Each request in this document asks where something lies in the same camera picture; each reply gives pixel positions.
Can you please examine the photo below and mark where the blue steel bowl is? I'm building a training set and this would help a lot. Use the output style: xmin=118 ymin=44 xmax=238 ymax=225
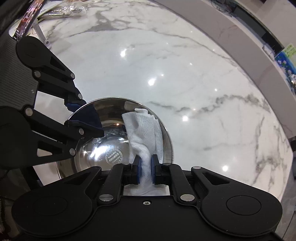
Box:
xmin=56 ymin=97 xmax=174 ymax=179

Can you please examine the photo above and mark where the white paper towel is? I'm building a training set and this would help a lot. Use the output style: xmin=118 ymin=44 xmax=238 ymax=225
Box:
xmin=122 ymin=108 xmax=170 ymax=196

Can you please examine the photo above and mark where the white phone stand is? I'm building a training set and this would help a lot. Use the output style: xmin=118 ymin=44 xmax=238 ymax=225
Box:
xmin=33 ymin=20 xmax=51 ymax=49

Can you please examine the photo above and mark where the clear plastic wrapped item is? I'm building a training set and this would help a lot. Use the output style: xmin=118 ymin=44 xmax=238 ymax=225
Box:
xmin=38 ymin=1 xmax=87 ymax=20

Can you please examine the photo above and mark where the lotus pond painting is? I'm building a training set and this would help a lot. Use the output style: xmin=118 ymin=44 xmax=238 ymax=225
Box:
xmin=275 ymin=45 xmax=296 ymax=82

